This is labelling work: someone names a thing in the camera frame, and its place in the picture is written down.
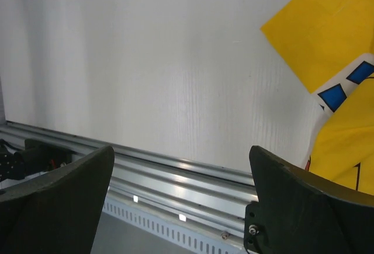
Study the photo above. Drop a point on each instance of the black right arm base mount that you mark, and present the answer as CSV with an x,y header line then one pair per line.
x,y
36,157

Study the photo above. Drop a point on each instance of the aluminium frame rail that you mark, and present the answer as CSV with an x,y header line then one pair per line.
x,y
207,199

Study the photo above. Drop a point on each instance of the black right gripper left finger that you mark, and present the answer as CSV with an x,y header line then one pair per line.
x,y
59,211

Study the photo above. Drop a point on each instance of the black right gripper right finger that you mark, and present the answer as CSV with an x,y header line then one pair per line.
x,y
300,212

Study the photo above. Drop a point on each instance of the perforated grey cable duct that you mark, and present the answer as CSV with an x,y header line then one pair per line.
x,y
169,231

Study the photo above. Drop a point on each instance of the yellow cartoon placemat cloth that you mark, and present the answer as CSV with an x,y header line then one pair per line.
x,y
328,44

